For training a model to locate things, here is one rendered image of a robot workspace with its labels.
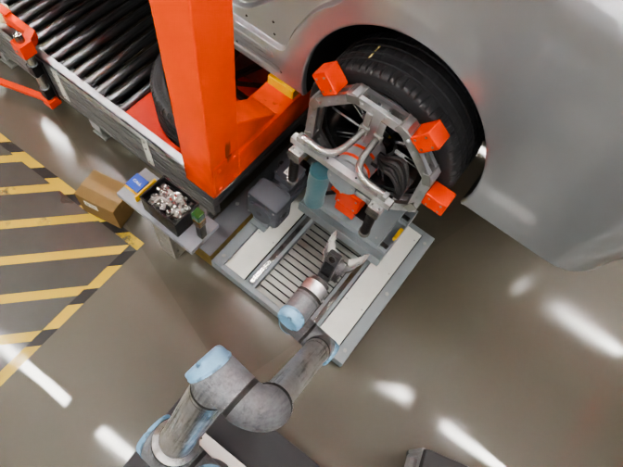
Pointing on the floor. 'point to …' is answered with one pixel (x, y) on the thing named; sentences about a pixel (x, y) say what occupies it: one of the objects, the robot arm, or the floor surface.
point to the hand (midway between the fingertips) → (352, 241)
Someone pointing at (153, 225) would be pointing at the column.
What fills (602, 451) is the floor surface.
